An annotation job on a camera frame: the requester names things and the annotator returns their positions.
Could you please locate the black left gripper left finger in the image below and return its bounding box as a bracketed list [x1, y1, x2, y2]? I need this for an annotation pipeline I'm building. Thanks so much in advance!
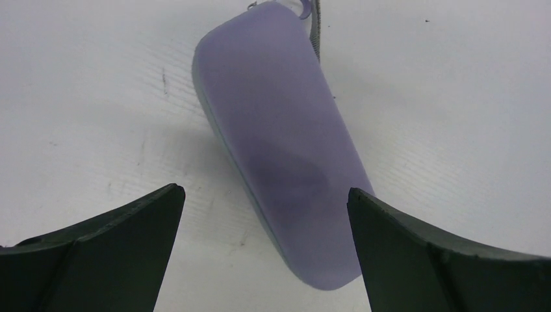
[1, 184, 186, 311]

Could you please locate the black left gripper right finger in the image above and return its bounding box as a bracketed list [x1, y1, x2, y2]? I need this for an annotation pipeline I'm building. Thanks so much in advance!
[347, 188, 550, 311]

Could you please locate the lavender umbrella case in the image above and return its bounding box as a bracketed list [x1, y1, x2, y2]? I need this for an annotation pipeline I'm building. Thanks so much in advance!
[192, 1, 372, 291]

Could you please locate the grey umbrella wrist strap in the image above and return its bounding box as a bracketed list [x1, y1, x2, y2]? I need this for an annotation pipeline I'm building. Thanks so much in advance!
[297, 0, 323, 62]

